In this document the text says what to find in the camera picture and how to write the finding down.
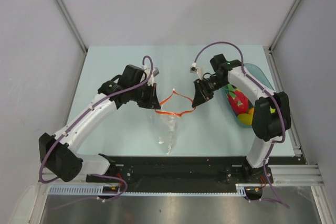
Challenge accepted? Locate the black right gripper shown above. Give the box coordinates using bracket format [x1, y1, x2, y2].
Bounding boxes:
[192, 76, 227, 109]

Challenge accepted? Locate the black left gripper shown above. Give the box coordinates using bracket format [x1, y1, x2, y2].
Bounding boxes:
[130, 82, 161, 110]

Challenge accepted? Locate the clear zip bag orange zipper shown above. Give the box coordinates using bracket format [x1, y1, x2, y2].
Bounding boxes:
[145, 88, 196, 156]

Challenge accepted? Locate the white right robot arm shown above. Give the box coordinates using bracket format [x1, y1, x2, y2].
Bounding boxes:
[192, 54, 291, 183]

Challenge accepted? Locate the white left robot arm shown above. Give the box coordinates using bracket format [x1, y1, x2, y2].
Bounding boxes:
[38, 65, 161, 184]

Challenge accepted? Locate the red dragon fruit toy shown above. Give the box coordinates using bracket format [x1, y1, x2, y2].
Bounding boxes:
[226, 84, 249, 115]

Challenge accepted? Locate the yellow mango toy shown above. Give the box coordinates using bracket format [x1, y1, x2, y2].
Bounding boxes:
[237, 113, 253, 126]

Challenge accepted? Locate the orange fruit toy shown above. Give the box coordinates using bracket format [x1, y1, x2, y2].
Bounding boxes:
[248, 108, 254, 115]

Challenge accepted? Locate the teal plastic fruit tray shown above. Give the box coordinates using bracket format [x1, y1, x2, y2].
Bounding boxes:
[221, 65, 275, 128]

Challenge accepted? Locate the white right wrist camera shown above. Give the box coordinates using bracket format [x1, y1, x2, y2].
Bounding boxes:
[190, 62, 204, 80]

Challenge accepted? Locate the black table edge rail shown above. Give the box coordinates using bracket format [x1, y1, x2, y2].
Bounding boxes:
[86, 154, 307, 193]

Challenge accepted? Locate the white slotted cable duct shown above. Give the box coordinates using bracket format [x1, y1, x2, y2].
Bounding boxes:
[48, 185, 246, 197]

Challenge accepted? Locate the aluminium frame extrusion right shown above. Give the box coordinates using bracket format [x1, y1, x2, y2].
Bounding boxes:
[269, 165, 324, 186]

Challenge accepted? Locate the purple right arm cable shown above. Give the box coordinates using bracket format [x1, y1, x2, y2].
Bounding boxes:
[193, 41, 289, 209]

